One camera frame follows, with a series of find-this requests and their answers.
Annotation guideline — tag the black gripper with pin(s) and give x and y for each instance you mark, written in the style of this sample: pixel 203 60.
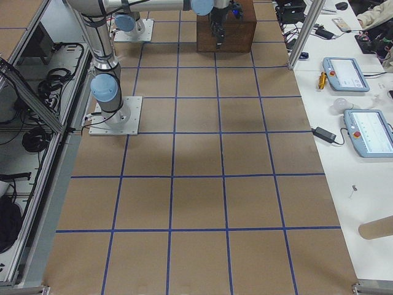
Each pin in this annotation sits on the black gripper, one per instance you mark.
pixel 218 16

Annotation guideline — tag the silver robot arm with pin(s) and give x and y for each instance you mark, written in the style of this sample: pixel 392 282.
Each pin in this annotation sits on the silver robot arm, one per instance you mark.
pixel 92 18
pixel 131 23

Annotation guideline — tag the dark wooden drawer cabinet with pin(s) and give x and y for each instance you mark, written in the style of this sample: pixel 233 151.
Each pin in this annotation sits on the dark wooden drawer cabinet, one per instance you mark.
pixel 239 27

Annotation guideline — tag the small blue connector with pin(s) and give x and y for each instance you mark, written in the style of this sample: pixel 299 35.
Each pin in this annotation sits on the small blue connector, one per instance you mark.
pixel 304 56

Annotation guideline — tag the gold cylindrical tool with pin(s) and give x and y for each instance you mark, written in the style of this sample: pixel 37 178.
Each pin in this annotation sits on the gold cylindrical tool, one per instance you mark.
pixel 322 80

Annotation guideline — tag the upper teach pendant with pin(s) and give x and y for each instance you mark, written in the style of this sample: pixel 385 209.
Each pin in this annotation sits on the upper teach pendant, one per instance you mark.
pixel 344 74

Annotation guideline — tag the teach pendant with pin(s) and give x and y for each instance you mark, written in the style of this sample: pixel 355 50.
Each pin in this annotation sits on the teach pendant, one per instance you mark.
pixel 369 132
pixel 344 74

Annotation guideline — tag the white light bulb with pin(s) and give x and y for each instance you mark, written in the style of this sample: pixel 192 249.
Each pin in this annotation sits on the white light bulb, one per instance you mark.
pixel 339 106

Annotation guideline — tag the black power brick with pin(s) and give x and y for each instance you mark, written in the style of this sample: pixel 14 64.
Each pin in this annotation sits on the black power brick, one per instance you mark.
pixel 324 134

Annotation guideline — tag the lower teach pendant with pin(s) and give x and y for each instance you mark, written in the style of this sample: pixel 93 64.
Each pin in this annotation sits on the lower teach pendant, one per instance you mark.
pixel 369 132

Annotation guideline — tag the cardboard tube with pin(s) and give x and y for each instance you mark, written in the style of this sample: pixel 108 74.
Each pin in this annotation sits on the cardboard tube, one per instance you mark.
pixel 377 229

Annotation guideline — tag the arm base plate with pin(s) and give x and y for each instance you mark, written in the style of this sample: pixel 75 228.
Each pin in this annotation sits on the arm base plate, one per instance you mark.
pixel 124 122
pixel 123 37

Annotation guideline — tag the aluminium frame post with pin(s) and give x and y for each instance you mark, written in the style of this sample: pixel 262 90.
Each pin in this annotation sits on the aluminium frame post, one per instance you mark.
pixel 310 20

